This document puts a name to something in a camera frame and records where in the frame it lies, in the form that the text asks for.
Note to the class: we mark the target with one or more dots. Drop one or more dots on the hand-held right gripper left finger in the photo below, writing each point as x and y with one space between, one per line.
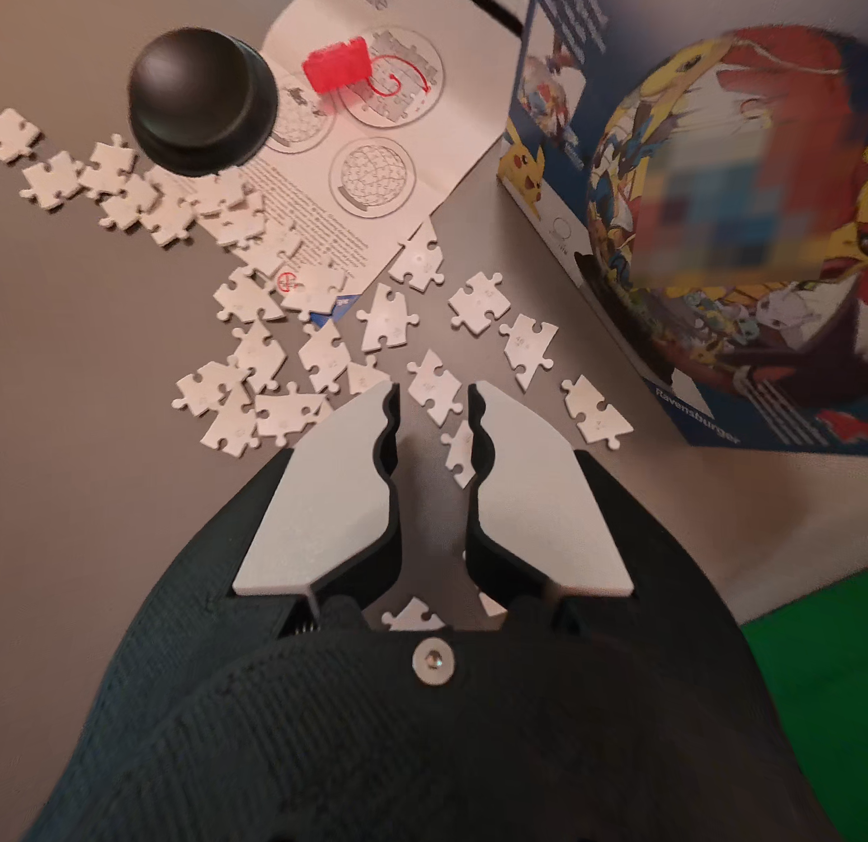
319 509

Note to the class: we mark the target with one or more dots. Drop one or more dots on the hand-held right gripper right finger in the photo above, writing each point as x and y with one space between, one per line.
549 516

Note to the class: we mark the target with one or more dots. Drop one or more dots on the scatter of white puzzle pieces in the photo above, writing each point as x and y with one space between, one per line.
386 320

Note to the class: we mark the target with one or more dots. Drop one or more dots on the blue puzzle box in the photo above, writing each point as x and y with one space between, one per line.
712 313

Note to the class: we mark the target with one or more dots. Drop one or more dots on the green plastic bin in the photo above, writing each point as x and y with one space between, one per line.
814 706

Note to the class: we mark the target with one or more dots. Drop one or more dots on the white folded leaflet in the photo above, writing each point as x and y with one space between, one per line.
441 143

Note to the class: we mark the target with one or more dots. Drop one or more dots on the black round stand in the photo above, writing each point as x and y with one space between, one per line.
200 102

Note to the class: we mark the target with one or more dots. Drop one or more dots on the red plastic clip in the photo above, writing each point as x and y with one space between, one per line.
336 65

